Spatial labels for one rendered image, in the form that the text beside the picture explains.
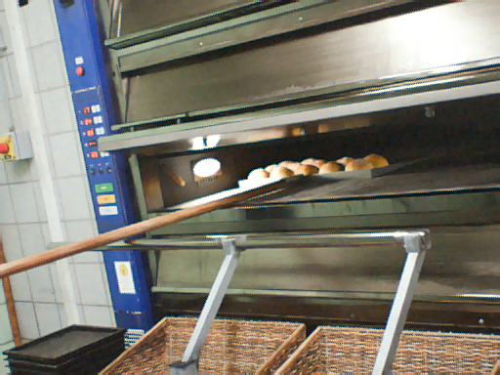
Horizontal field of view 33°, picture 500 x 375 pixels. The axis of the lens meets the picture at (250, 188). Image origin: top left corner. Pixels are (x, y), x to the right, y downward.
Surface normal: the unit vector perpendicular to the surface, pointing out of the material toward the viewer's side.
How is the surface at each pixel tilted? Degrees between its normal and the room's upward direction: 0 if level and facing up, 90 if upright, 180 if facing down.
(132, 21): 70
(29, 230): 90
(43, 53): 90
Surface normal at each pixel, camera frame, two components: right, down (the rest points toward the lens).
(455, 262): -0.67, -0.16
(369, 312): -0.65, 0.19
